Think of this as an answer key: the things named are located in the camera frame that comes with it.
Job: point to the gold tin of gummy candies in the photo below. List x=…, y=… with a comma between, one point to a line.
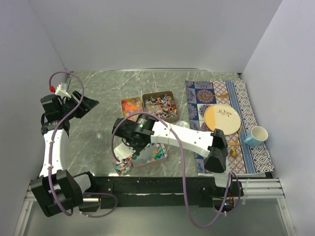
x=131, y=105

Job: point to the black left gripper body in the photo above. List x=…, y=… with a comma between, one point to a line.
x=69, y=104

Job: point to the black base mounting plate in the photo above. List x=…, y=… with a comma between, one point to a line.
x=151, y=192

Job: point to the cream and orange plate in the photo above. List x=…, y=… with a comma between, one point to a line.
x=222, y=117

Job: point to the clear glass jar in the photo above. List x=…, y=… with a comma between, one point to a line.
x=122, y=167

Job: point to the patterned blue cloth mat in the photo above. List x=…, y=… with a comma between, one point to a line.
x=251, y=160

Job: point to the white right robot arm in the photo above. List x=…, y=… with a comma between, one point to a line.
x=149, y=128

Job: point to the aluminium frame rail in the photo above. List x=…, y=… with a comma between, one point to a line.
x=262, y=211

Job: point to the pink tin of star candies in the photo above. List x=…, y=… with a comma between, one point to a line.
x=153, y=153

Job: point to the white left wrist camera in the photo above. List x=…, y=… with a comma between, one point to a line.
x=61, y=90

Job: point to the gold fork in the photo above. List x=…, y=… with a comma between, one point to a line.
x=225, y=95

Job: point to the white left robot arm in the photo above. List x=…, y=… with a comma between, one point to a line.
x=56, y=189

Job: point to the light blue mug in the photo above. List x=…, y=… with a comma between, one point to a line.
x=256, y=136

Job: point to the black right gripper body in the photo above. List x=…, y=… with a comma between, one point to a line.
x=136, y=146

